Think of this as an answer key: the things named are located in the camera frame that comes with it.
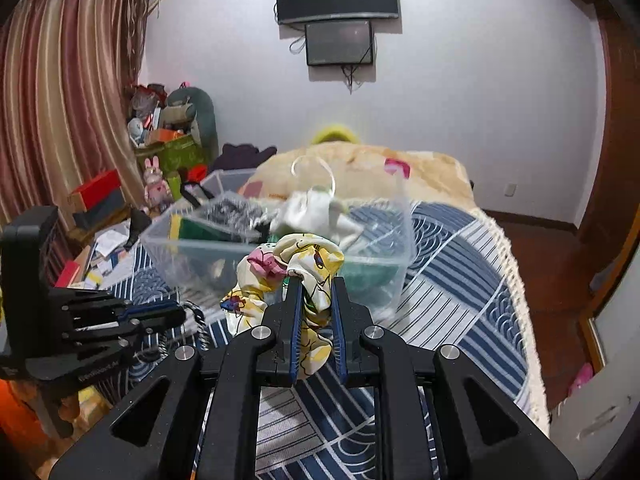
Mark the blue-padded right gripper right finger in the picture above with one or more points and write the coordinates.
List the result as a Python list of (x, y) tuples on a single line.
[(368, 355)]

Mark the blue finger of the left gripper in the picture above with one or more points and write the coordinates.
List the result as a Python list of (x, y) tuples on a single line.
[(154, 308)]

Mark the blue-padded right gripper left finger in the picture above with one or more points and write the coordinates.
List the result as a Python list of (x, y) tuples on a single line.
[(267, 355)]

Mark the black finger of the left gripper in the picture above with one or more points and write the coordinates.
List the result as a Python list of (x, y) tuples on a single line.
[(159, 324)]

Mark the clear plastic storage box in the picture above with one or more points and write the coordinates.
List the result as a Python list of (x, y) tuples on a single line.
[(239, 251)]

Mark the green knitted sock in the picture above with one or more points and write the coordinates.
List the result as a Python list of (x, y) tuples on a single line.
[(374, 285)]

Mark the yellow green scrubbing sponge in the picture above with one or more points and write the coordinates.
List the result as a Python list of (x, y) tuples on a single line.
[(182, 228)]

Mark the floral yellow scrunchie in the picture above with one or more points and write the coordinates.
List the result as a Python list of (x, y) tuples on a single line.
[(287, 284)]

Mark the white black-trimmed eye mask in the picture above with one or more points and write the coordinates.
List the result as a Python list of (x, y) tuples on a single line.
[(237, 218)]

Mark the white drawstring pouch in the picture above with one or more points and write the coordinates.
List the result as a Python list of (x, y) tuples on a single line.
[(315, 211)]

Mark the pink rabbit plush toy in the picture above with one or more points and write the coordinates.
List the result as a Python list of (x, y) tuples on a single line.
[(157, 192)]

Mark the blue white patterned tablecloth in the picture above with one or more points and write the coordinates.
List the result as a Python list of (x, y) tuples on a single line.
[(462, 287)]

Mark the green bottle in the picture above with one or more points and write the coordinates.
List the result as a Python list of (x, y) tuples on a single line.
[(174, 181)]

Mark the red shoe box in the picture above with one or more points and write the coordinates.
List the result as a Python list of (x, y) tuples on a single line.
[(92, 192)]

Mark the red cap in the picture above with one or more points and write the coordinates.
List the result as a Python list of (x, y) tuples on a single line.
[(197, 173)]

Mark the green cardboard box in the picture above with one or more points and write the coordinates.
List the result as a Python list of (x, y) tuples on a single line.
[(182, 152)]

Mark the dark purple clothing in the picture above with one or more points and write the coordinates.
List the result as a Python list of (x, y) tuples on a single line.
[(241, 156)]

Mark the beige fleece blanket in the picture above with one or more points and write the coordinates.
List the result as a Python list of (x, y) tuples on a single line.
[(366, 171)]

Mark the grey green plush toy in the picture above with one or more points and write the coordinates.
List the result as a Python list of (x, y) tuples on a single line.
[(203, 125)]

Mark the yellow chair back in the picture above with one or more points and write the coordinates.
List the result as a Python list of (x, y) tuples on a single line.
[(335, 133)]

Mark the brown wooden door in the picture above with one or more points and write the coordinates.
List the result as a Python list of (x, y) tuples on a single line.
[(614, 200)]

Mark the pink gold striped curtain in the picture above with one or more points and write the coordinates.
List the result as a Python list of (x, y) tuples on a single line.
[(67, 68)]

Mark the white wall socket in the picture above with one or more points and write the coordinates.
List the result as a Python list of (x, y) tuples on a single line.
[(510, 190)]

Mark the small wall monitor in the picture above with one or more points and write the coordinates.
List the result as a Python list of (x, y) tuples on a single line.
[(337, 43)]

